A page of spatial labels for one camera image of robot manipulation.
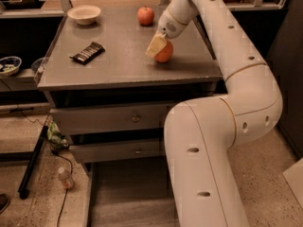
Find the orange fruit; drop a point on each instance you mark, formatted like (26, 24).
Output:
(165, 54)

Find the blue patterned bowl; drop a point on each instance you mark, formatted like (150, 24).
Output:
(10, 65)

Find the grey drawer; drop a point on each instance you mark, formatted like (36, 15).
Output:
(108, 118)
(112, 151)
(130, 193)

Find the black metal stand leg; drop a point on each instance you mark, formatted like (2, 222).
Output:
(33, 157)

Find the red apple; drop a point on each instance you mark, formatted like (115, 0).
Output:
(145, 16)

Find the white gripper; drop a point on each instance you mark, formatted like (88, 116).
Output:
(168, 26)

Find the bottom grey drawer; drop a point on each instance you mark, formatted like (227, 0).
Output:
(130, 193)

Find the white bowl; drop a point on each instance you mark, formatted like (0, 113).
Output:
(84, 15)

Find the green snack bag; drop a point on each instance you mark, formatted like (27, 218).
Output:
(56, 139)

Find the dark shoe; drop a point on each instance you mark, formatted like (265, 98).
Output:
(4, 202)

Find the black candy bar wrapper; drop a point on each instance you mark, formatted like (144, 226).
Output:
(88, 53)

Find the clear plastic bottle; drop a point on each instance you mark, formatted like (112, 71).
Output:
(65, 177)

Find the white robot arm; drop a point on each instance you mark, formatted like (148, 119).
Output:
(199, 132)

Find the middle grey drawer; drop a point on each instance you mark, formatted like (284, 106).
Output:
(112, 151)

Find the top grey drawer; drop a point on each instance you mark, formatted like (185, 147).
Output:
(108, 118)

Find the grey drawer cabinet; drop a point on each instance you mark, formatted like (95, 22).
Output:
(123, 74)

